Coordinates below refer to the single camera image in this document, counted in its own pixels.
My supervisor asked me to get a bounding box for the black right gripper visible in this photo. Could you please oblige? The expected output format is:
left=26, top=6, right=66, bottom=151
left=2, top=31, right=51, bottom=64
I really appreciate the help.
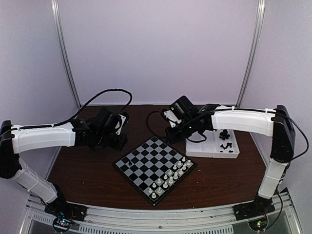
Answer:
left=165, top=118, right=195, bottom=145

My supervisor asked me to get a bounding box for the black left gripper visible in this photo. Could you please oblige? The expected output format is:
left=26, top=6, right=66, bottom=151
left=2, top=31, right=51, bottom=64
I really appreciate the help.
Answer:
left=96, top=131, right=128, bottom=151

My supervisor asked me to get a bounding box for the white plastic divided tray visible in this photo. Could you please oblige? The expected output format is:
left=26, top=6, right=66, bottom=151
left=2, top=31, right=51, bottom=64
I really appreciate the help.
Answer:
left=185, top=130, right=240, bottom=158

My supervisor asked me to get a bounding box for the black white chessboard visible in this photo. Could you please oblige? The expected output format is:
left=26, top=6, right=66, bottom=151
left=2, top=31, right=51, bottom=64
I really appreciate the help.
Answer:
left=113, top=136, right=197, bottom=206

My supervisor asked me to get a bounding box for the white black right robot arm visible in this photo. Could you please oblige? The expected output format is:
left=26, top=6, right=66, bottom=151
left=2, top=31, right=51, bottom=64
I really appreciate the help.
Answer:
left=162, top=104, right=295, bottom=215

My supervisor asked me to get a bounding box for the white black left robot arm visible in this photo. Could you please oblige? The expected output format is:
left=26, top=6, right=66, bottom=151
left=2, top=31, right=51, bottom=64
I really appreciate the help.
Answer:
left=0, top=115, right=127, bottom=216

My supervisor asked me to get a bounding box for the pile of black chess pieces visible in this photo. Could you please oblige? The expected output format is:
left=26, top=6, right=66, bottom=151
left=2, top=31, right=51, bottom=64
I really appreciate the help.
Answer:
left=219, top=130, right=234, bottom=153

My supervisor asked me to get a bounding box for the white chess piece row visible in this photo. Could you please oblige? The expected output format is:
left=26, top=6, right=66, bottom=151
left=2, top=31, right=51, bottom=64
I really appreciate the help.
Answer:
left=144, top=157, right=194, bottom=200

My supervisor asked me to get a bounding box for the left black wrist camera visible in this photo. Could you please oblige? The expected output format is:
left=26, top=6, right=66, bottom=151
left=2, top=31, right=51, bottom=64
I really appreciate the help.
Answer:
left=92, top=107, right=122, bottom=133

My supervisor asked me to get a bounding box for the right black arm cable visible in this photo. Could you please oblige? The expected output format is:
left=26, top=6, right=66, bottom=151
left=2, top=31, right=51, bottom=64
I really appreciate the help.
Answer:
left=146, top=111, right=171, bottom=141

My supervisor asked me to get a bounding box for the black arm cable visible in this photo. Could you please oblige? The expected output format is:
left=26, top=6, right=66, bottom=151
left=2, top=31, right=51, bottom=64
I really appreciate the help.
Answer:
left=146, top=111, right=171, bottom=141
left=53, top=88, right=134, bottom=127

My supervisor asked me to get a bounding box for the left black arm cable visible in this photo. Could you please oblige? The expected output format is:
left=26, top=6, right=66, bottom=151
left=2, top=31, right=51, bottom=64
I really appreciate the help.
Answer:
left=53, top=88, right=134, bottom=127

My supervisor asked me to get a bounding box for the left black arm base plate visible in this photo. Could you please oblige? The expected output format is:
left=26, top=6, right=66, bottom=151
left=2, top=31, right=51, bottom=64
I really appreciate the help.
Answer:
left=44, top=197, right=87, bottom=221

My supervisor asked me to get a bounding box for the front aluminium rail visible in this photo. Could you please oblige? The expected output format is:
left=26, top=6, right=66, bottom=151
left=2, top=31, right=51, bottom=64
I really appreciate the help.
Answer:
left=17, top=192, right=303, bottom=234

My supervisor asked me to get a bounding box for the right aluminium frame post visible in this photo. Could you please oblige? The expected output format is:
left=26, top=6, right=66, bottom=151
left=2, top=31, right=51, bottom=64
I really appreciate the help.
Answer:
left=236, top=0, right=266, bottom=107

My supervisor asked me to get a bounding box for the aluminium frame post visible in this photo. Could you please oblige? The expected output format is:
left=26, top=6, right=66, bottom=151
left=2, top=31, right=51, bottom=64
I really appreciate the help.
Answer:
left=236, top=0, right=266, bottom=107
left=51, top=0, right=81, bottom=109

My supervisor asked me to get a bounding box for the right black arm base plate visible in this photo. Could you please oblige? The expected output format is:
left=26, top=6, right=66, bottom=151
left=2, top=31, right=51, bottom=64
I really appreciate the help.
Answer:
left=233, top=195, right=275, bottom=221

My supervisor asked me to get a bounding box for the left aluminium frame post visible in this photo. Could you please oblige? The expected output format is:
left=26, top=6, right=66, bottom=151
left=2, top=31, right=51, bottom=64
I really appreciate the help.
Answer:
left=51, top=0, right=81, bottom=109

